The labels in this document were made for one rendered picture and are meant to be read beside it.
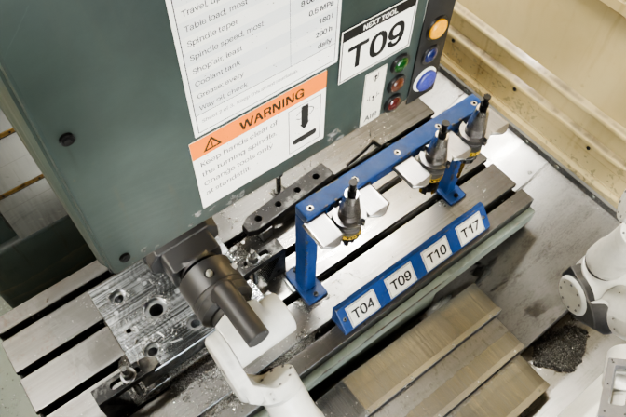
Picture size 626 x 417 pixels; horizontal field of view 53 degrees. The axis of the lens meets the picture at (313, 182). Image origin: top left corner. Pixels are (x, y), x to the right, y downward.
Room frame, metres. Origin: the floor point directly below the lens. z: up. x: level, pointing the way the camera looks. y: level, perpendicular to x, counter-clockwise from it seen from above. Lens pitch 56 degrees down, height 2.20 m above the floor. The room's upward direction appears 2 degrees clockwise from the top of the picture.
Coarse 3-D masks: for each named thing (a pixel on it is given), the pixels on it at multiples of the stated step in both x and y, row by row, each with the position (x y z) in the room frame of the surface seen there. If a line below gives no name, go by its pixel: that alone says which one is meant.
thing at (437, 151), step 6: (438, 138) 0.73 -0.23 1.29; (444, 138) 0.73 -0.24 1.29; (432, 144) 0.74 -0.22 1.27; (438, 144) 0.73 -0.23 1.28; (444, 144) 0.73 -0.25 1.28; (426, 150) 0.75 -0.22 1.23; (432, 150) 0.73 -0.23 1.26; (438, 150) 0.73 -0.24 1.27; (444, 150) 0.73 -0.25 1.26; (426, 156) 0.74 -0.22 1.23; (432, 156) 0.73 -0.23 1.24; (438, 156) 0.72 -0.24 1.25; (444, 156) 0.73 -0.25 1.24; (432, 162) 0.72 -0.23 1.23; (438, 162) 0.72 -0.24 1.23; (444, 162) 0.73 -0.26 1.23
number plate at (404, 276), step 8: (408, 264) 0.64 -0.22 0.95; (400, 272) 0.62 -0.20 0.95; (408, 272) 0.63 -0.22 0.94; (384, 280) 0.60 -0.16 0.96; (392, 280) 0.60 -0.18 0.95; (400, 280) 0.61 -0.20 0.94; (408, 280) 0.62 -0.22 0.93; (392, 288) 0.59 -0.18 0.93; (400, 288) 0.60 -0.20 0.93; (392, 296) 0.58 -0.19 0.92
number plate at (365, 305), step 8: (368, 296) 0.56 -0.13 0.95; (352, 304) 0.54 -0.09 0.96; (360, 304) 0.54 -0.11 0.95; (368, 304) 0.55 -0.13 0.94; (376, 304) 0.55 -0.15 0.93; (352, 312) 0.53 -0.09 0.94; (360, 312) 0.53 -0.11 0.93; (368, 312) 0.54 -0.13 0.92; (352, 320) 0.52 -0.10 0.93; (360, 320) 0.52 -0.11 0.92
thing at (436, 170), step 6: (420, 156) 0.74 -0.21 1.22; (450, 156) 0.74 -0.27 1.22; (420, 162) 0.73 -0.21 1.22; (426, 162) 0.73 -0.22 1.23; (450, 162) 0.73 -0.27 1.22; (426, 168) 0.72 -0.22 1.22; (432, 168) 0.71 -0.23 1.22; (438, 168) 0.71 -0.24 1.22; (444, 168) 0.72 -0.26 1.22; (432, 174) 0.71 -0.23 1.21; (438, 174) 0.71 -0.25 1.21
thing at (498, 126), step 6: (492, 114) 0.86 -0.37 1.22; (498, 114) 0.86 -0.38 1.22; (492, 120) 0.85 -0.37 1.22; (498, 120) 0.85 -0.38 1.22; (504, 120) 0.85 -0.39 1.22; (492, 126) 0.83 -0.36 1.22; (498, 126) 0.83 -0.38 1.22; (504, 126) 0.83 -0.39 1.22; (492, 132) 0.82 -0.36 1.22; (498, 132) 0.82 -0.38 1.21; (504, 132) 0.82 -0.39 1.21
